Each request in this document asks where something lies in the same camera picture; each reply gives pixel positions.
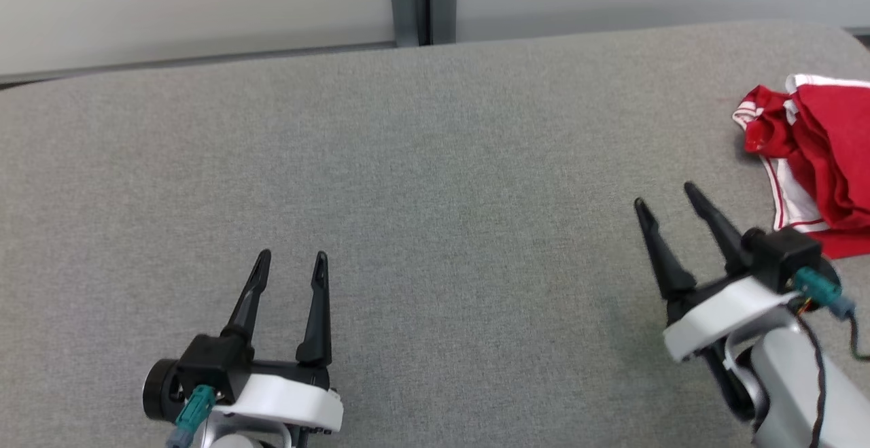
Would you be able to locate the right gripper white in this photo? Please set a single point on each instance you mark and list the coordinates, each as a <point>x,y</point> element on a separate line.
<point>720,308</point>

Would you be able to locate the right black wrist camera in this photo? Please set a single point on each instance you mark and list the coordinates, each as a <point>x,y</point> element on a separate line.
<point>781,257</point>

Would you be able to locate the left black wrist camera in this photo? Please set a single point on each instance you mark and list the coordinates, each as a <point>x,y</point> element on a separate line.
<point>214,363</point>

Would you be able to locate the red white basketball jersey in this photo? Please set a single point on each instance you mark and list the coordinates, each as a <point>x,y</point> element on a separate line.
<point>764,128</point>

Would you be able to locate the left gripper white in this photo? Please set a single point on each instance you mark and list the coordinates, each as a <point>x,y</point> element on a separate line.
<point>285,397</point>

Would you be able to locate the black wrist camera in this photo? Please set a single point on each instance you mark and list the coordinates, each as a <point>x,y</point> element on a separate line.
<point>781,257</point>
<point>214,363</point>

